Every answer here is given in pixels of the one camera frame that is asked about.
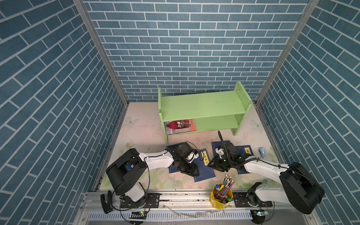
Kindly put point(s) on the green wooden shelf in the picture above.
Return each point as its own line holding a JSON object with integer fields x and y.
{"x": 210, "y": 111}

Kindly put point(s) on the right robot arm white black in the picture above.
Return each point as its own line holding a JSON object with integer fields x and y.
{"x": 294, "y": 185}

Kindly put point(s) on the yellow pen cup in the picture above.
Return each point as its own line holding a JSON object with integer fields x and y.
{"x": 221, "y": 197}

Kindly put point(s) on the aluminium corner post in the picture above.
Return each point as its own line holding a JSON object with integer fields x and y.
{"x": 308, "y": 11}
{"x": 83, "y": 12}

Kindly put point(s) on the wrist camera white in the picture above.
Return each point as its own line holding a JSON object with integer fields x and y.
{"x": 220, "y": 152}
{"x": 192, "y": 156}

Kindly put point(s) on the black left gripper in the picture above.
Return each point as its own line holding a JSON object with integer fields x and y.
{"x": 191, "y": 170}

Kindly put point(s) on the blue book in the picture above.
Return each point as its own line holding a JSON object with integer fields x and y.
{"x": 242, "y": 150}
{"x": 173, "y": 150}
{"x": 205, "y": 172}
{"x": 222, "y": 145}

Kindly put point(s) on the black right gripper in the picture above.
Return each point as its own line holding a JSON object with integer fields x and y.
{"x": 215, "y": 164}

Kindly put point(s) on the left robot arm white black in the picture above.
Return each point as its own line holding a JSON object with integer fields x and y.
{"x": 125, "y": 172}

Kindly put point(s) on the red pink Hamlet book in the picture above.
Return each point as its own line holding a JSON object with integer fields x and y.
{"x": 179, "y": 127}

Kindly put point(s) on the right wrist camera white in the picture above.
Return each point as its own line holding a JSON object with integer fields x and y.
{"x": 220, "y": 152}

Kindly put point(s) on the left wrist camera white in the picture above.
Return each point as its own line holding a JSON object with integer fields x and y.
{"x": 192, "y": 156}

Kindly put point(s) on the aluminium corner post right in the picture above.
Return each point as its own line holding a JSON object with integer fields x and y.
{"x": 308, "y": 11}

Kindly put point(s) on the aluminium corner post left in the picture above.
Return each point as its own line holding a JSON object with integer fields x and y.
{"x": 83, "y": 12}

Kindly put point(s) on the light blue small mouse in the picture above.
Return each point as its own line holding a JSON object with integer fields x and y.
{"x": 262, "y": 152}

